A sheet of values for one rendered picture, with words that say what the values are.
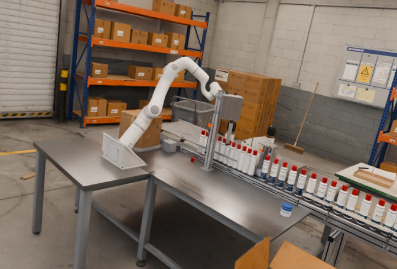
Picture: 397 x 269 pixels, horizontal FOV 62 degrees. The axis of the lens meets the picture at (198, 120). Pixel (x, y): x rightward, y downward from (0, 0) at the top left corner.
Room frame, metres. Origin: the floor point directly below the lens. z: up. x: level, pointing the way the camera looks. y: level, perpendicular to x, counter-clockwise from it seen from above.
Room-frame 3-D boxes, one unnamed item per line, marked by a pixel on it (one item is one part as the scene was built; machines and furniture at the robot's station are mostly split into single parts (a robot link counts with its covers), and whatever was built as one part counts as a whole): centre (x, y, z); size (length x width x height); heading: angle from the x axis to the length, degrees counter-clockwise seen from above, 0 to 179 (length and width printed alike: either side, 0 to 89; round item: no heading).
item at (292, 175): (2.33, -0.75, 0.98); 0.05 x 0.05 x 0.20
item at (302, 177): (2.28, -0.81, 0.98); 0.05 x 0.05 x 0.20
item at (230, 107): (2.64, -0.23, 1.38); 0.17 x 0.10 x 0.19; 106
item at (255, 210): (2.93, -0.16, 0.82); 2.10 x 1.50 x 0.02; 51
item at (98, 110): (6.91, 1.31, 1.26); 2.78 x 0.61 x 2.51; 137
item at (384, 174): (3.43, -2.01, 0.81); 0.38 x 0.36 x 0.02; 47
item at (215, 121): (2.64, -0.14, 1.16); 0.04 x 0.04 x 0.67; 51
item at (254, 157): (2.54, -0.49, 0.98); 0.05 x 0.05 x 0.20
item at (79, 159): (2.60, 0.68, 0.81); 0.90 x 0.90 x 0.04; 47
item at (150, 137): (2.98, 0.52, 0.99); 0.30 x 0.24 x 0.27; 57
